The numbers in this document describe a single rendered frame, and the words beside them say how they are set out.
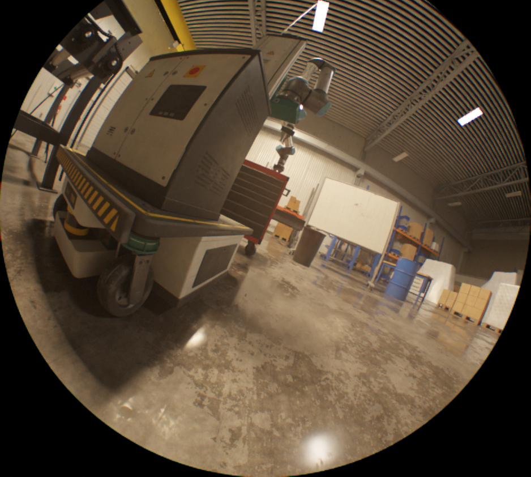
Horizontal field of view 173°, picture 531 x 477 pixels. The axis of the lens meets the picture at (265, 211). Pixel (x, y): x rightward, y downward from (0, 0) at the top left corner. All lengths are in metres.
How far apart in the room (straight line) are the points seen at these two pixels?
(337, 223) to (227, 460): 3.86
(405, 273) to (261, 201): 3.44
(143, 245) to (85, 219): 0.17
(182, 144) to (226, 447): 0.62
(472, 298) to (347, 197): 5.39
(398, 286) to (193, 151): 4.18
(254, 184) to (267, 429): 1.83
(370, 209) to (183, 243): 3.81
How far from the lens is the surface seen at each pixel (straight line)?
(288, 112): 1.13
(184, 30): 9.56
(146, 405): 0.42
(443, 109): 10.55
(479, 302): 6.84
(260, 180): 1.87
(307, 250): 2.97
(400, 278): 4.23
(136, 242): 0.40
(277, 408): 0.51
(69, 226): 0.60
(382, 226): 4.00
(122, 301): 0.52
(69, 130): 1.33
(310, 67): 1.75
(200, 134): 0.42
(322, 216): 3.94
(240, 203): 1.85
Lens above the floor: 0.39
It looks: 4 degrees up
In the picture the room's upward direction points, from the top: 24 degrees clockwise
